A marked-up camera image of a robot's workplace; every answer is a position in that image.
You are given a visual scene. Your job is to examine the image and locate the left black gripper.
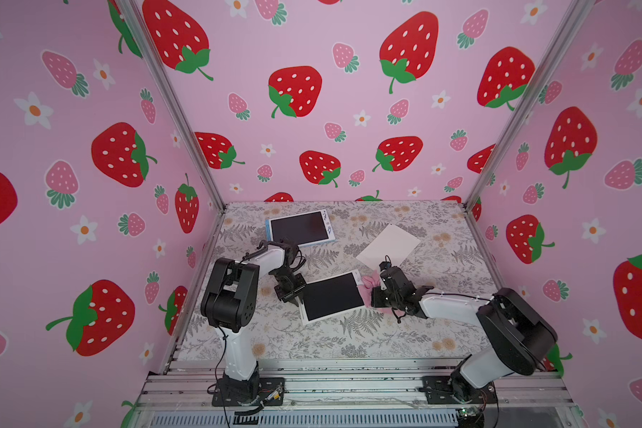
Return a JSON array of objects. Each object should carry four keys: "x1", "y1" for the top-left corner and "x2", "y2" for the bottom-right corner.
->
[{"x1": 272, "y1": 271, "x2": 308, "y2": 304}]

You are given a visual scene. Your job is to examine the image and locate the pink fluffy cloth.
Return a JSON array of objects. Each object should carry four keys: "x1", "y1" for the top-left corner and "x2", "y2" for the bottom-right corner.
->
[{"x1": 358, "y1": 270, "x2": 392, "y2": 314}]

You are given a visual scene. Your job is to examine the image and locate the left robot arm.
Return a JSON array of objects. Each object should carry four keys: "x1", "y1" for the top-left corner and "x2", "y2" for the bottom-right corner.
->
[{"x1": 200, "y1": 240, "x2": 307, "y2": 386}]

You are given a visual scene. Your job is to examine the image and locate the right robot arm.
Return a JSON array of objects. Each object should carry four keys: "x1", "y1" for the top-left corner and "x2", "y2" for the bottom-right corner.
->
[{"x1": 371, "y1": 259, "x2": 558, "y2": 402}]

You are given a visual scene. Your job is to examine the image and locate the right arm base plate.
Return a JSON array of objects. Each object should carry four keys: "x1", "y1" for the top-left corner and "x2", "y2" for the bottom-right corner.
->
[{"x1": 417, "y1": 376, "x2": 498, "y2": 406}]

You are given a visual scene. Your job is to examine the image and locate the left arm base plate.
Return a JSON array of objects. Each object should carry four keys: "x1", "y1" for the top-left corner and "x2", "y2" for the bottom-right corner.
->
[{"x1": 212, "y1": 376, "x2": 285, "y2": 408}]

